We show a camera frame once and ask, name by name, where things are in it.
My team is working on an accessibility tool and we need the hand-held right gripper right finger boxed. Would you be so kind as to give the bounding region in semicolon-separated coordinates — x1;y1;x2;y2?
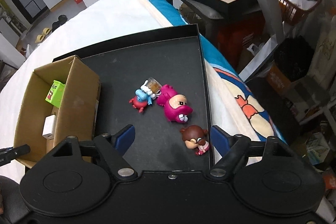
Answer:
209;125;297;179

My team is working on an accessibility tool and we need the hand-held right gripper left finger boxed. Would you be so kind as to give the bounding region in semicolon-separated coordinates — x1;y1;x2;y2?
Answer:
47;124;137;180

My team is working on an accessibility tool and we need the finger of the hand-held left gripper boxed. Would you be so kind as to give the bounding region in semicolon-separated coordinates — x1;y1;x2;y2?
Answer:
0;144;31;161

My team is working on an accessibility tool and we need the brown-haired girl figurine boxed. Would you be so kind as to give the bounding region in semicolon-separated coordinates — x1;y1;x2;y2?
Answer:
180;125;210;156

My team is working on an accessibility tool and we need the white charger plug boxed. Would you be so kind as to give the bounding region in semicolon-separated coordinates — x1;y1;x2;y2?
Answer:
42;115;59;140

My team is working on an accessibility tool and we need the brown cardboard box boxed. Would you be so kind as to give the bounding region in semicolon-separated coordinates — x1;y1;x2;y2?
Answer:
14;55;102;169

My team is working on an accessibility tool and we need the green hexagonal box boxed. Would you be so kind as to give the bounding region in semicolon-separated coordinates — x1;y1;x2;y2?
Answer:
45;80;66;109

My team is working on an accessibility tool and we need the black tray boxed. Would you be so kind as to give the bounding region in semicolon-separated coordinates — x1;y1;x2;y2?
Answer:
52;24;216;172

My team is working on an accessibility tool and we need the blue figurine on red crab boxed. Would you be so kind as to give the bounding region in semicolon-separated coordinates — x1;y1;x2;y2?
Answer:
129;84;158;113

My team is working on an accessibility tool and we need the pink costume figurine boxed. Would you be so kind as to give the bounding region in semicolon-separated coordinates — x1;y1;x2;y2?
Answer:
157;84;195;124

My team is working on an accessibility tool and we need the small clear glass bottle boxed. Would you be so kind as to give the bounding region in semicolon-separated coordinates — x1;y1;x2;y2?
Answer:
146;77;161;96

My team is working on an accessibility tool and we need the brown printed carton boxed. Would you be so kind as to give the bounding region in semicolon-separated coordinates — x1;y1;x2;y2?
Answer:
265;61;293;95

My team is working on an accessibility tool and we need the red box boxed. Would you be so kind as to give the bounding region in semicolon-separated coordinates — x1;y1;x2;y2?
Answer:
217;15;265;67

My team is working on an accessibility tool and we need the black bag bin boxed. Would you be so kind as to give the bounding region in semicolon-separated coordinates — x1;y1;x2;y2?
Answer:
274;35;317;83

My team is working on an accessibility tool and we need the blue cartoon printed blanket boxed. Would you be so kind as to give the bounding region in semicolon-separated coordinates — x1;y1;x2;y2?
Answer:
131;0;289;146

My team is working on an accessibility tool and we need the red plastic basket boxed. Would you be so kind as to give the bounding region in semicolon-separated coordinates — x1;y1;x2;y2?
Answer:
277;0;322;26

